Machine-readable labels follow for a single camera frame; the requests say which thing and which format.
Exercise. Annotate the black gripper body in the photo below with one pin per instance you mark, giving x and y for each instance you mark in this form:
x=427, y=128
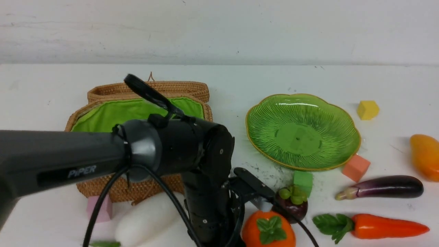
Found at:
x=216, y=214

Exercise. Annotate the orange persimmon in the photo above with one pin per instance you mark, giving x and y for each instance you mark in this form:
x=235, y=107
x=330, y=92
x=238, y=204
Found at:
x=268, y=229

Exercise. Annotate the white radish with leaves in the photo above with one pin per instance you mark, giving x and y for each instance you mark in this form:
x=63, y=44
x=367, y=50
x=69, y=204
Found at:
x=155, y=222

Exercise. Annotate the dark purple mangosteen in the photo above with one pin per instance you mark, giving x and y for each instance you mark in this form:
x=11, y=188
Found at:
x=291, y=203

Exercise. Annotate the orange yellow mango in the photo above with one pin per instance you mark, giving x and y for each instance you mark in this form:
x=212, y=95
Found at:
x=425, y=156

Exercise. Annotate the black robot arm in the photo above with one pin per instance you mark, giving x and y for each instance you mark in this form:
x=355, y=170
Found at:
x=199, y=150

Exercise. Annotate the green foam cube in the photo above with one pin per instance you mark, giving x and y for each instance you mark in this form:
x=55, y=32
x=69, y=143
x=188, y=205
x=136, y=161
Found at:
x=304, y=181

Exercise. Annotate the pink foam cube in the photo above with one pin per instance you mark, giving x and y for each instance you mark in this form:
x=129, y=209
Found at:
x=105, y=212

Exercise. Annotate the green glass plate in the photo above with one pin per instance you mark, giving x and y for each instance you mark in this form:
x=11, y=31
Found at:
x=302, y=132

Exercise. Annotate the orange carrot with leaves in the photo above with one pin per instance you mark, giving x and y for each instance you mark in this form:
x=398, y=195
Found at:
x=367, y=226

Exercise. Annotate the woven wicker basket lid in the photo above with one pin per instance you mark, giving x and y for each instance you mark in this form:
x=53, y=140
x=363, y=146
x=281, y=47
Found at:
x=119, y=91

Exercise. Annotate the orange foam cube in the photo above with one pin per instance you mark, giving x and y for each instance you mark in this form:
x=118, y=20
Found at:
x=356, y=168

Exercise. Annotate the woven wicker basket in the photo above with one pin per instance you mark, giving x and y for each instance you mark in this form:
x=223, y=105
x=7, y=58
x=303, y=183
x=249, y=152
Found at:
x=103, y=115

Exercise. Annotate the purple eggplant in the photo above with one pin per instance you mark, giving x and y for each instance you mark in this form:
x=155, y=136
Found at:
x=395, y=186

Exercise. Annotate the yellow foam cube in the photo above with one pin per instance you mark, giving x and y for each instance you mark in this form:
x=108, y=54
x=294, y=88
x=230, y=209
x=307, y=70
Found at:
x=367, y=110

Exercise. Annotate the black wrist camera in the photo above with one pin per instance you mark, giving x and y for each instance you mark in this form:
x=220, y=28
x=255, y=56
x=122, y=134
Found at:
x=251, y=189

